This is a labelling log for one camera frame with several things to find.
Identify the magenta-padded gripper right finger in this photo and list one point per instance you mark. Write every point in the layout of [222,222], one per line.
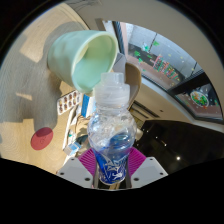
[148,170]

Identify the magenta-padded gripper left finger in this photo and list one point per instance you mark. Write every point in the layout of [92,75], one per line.
[75,171]

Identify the clear blue-labelled water bottle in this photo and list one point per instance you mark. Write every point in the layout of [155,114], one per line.
[111,133]

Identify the small blue tissue box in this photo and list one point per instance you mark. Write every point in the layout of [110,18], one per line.
[72,148]

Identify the flat round red coaster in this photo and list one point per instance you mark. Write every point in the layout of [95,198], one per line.
[42,138]

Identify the blister pack of pills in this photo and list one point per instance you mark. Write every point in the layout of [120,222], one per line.
[68,101]

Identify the window with holiday stickers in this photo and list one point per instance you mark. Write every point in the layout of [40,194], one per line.
[166,70]

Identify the pale green ceramic mug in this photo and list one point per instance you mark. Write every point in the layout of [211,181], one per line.
[73,56]

